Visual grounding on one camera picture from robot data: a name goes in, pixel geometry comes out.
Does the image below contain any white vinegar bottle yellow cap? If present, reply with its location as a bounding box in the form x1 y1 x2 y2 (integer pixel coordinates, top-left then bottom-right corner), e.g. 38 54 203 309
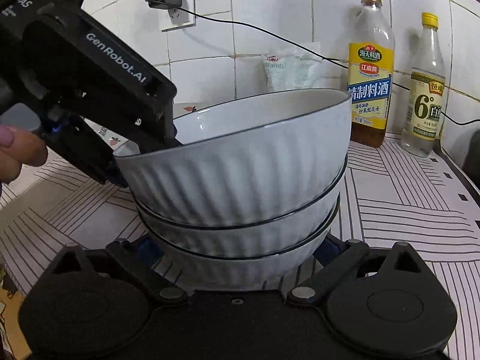
401 12 446 158

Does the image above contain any cooking wine bottle yellow label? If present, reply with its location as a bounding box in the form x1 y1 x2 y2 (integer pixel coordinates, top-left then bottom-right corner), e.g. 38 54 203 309
347 0 395 148

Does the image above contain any striped white table mat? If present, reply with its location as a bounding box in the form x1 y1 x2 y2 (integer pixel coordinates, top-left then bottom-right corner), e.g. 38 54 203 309
1 135 479 359

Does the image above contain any person's left hand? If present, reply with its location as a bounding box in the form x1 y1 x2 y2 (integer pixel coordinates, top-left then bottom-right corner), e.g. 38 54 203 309
0 124 48 185

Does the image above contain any white salt bag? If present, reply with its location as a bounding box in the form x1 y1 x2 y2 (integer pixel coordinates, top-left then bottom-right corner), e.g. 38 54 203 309
261 42 323 92

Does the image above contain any black power cable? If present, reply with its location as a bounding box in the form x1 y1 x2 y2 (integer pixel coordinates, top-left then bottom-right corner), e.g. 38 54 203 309
172 0 480 125

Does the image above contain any white wall socket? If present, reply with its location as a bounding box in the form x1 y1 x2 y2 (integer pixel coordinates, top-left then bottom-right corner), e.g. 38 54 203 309
159 0 196 33

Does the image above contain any white ribbed bowl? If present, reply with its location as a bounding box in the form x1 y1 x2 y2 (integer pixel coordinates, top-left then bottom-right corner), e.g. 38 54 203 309
138 199 340 289
135 165 347 258
114 88 352 227

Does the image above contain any white plate with heart pattern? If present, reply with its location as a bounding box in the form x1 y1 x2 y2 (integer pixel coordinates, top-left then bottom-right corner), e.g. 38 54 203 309
84 101 211 155

